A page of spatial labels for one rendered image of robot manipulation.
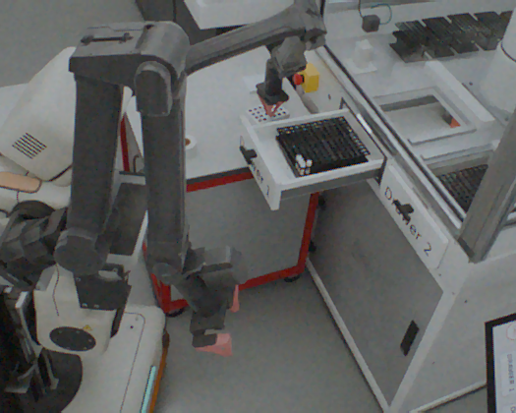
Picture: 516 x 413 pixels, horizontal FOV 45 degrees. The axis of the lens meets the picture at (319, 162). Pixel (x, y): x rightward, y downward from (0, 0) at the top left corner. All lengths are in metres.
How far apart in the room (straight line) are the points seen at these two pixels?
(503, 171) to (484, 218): 0.14
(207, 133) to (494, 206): 0.96
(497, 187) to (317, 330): 1.25
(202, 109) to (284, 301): 0.86
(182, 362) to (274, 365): 0.33
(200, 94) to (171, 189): 1.23
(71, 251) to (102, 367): 1.04
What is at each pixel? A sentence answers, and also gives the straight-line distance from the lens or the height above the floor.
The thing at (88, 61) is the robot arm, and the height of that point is 1.61.
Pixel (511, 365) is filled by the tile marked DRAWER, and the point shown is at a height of 1.01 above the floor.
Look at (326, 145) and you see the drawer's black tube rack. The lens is 1.76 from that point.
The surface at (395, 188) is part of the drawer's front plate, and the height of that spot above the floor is 0.90.
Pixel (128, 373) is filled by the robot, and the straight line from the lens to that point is 2.01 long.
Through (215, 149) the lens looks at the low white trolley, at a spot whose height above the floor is 0.76.
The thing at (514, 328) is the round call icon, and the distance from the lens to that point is 1.35.
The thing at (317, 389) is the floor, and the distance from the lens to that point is 2.31.
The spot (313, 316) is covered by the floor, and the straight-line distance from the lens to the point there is 2.46.
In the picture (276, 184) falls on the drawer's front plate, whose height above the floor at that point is 0.92.
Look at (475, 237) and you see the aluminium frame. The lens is 1.47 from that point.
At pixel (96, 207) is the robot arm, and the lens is 0.97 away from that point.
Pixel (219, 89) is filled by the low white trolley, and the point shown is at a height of 0.76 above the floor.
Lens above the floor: 2.04
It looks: 42 degrees down
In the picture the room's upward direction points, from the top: 11 degrees clockwise
